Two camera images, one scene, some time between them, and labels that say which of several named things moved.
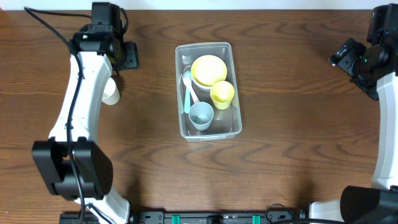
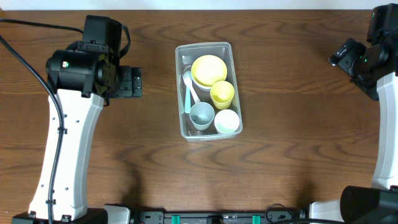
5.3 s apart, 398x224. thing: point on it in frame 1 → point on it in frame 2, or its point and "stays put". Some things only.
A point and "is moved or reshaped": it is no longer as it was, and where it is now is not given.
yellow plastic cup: [222, 93] stays put
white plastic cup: [111, 95] is moved or reshaped
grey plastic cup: [201, 114] stays put
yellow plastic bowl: [208, 70] stays put
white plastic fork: [188, 83] stays put
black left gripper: [131, 56] → [135, 81]
